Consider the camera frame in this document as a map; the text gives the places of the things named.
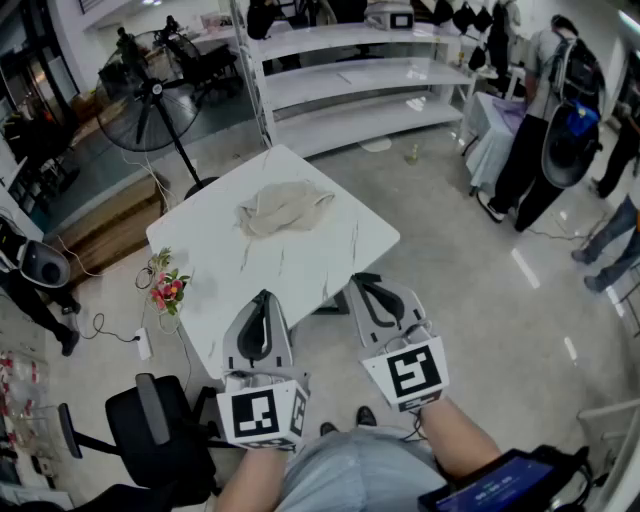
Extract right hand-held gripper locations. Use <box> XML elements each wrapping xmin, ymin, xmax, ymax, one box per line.
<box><xmin>348</xmin><ymin>273</ymin><xmax>450</xmax><ymax>414</ymax></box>

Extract grey round pack pod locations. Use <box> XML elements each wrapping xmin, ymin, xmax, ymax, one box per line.
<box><xmin>18</xmin><ymin>238</ymin><xmax>71</xmax><ymax>290</ymax></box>
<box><xmin>541</xmin><ymin>98</ymin><xmax>603</xmax><ymax>190</ymax></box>

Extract person's left forearm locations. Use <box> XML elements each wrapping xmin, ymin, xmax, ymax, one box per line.
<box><xmin>214</xmin><ymin>442</ymin><xmax>301</xmax><ymax>512</ymax></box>

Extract black office chair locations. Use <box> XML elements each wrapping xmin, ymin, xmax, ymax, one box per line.
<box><xmin>57</xmin><ymin>372</ymin><xmax>236</xmax><ymax>501</ymax></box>
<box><xmin>162</xmin><ymin>14</ymin><xmax>241</xmax><ymax>99</ymax></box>

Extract beige cloth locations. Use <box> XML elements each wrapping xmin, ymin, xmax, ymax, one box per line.
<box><xmin>233</xmin><ymin>180</ymin><xmax>336</xmax><ymax>239</ymax></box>

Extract wooden floor platform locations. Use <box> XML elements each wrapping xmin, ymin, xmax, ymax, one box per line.
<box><xmin>47</xmin><ymin>172</ymin><xmax>169</xmax><ymax>286</ymax></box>

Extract black tablet device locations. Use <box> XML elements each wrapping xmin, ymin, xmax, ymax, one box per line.
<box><xmin>417</xmin><ymin>446</ymin><xmax>594</xmax><ymax>512</ymax></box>

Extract person's right forearm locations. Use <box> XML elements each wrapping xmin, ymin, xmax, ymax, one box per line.
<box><xmin>422</xmin><ymin>397</ymin><xmax>502</xmax><ymax>482</ymax></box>

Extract white metal shelf rack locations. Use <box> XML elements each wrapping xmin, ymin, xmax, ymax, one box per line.
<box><xmin>229</xmin><ymin>0</ymin><xmax>481</xmax><ymax>160</ymax></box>

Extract pink potted flowers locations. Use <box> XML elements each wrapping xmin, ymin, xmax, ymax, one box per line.
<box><xmin>148</xmin><ymin>268</ymin><xmax>192</xmax><ymax>316</ymax></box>

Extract table with light blue cloth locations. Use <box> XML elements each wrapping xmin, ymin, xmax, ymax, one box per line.
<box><xmin>464</xmin><ymin>91</ymin><xmax>532</xmax><ymax>197</ymax></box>

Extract black pedestal fan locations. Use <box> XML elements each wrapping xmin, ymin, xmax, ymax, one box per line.
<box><xmin>93</xmin><ymin>28</ymin><xmax>221</xmax><ymax>201</ymax></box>

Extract white device with black screen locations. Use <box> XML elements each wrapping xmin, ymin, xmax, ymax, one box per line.
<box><xmin>363</xmin><ymin>2</ymin><xmax>416</xmax><ymax>31</ymax></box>

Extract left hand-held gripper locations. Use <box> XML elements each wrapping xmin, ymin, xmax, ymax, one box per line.
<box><xmin>215</xmin><ymin>289</ymin><xmax>311</xmax><ymax>452</ymax></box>

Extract black power cable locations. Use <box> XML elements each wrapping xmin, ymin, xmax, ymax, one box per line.
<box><xmin>74</xmin><ymin>312</ymin><xmax>142</xmax><ymax>347</ymax></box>

